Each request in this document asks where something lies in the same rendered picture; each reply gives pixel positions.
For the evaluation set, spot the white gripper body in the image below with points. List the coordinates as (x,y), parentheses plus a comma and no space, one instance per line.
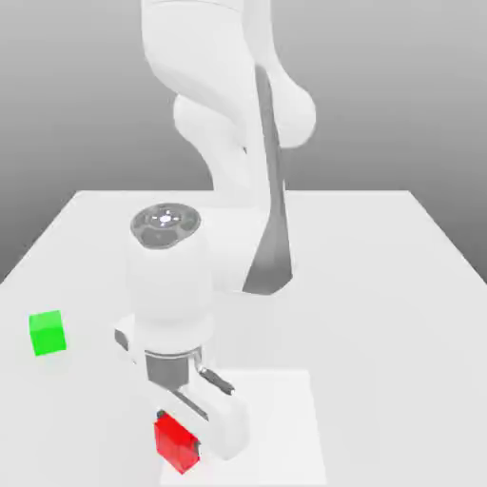
(228,422)

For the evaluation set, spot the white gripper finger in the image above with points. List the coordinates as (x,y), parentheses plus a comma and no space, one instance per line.
(160,413)
(197,449)

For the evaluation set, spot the small red cube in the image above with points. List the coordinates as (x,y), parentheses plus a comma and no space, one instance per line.
(175,443)

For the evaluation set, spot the small green cube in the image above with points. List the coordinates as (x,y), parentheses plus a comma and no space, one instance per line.
(47,335)

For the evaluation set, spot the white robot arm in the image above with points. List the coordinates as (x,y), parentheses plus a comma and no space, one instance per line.
(171,281)

